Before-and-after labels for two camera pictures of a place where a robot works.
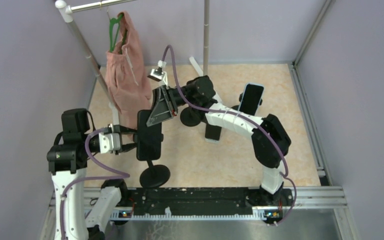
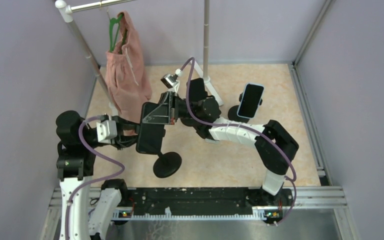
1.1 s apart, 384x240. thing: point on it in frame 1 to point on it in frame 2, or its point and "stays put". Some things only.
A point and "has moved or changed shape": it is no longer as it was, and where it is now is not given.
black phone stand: (154, 175) to (167, 164)
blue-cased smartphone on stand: (252, 99) stays put
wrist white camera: (158, 74) to (170, 80)
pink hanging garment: (128, 82) stays put
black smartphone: (149, 138) has moved or changed shape
